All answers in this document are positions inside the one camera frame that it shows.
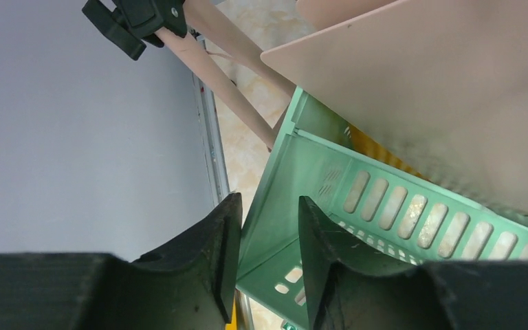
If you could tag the orange file folder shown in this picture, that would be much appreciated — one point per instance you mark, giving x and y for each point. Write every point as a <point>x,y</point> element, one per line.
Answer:
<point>363,144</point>

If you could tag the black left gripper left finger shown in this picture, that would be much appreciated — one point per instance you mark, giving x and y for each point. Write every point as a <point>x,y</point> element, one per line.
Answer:
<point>187,283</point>

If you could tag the beige pressure file folder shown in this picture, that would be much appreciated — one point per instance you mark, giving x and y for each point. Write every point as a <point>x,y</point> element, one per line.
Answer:
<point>441,84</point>

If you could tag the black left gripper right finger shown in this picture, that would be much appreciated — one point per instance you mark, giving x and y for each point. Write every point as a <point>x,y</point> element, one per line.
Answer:
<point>350,285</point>

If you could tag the black lamp clamp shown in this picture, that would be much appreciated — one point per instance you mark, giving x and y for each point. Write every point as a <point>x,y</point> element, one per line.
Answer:
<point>132,24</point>

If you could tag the green file rack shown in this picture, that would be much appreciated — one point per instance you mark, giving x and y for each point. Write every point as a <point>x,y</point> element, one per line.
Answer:
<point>398,214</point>

